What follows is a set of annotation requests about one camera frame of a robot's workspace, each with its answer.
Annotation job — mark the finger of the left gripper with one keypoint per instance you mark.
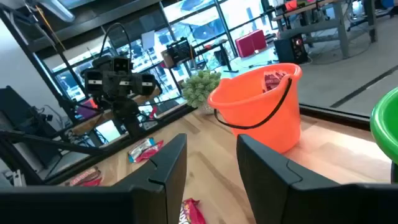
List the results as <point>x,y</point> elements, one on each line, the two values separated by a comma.
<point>93,82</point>
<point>146,84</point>

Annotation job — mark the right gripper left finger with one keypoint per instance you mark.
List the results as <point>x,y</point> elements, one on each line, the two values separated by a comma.
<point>161,193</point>

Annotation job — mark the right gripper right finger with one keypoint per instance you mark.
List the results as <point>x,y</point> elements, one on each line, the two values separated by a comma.
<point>280,193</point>

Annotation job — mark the red Skittles candy bag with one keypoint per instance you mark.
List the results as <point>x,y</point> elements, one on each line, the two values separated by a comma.
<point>191,214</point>
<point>93,183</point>

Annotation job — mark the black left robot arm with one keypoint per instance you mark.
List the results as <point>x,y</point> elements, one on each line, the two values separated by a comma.
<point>124,109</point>

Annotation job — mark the brown chocolate candy bar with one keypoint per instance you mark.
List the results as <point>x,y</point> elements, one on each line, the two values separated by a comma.
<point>82,178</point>

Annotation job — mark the purple box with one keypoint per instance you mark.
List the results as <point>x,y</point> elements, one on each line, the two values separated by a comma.
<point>87,110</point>

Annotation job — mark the cardboard box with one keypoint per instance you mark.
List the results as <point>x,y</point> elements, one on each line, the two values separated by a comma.
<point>166,59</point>

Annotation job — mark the black crate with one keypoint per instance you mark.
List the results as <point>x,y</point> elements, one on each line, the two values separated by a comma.
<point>180,51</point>

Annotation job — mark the artificial green potted plant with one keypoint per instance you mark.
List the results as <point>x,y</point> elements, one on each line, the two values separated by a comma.
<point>200,87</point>

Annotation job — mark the orange plastic bucket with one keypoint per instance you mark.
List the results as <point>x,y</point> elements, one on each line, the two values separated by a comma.
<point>255,118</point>

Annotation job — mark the red cube seat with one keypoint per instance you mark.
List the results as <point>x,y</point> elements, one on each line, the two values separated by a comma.
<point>259,40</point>
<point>245,46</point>

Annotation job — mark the green plastic bucket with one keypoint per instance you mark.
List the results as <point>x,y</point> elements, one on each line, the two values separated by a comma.
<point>385,124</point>

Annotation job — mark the black computer tower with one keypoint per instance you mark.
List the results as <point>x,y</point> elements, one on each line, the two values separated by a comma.
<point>289,49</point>

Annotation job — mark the wood top workbench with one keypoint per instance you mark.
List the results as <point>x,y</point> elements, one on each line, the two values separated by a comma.
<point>342,37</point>

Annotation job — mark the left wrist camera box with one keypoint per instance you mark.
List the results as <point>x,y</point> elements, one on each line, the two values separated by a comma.
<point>121,64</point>

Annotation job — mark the black overhead rig frame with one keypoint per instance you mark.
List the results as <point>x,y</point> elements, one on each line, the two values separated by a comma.
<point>37,63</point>

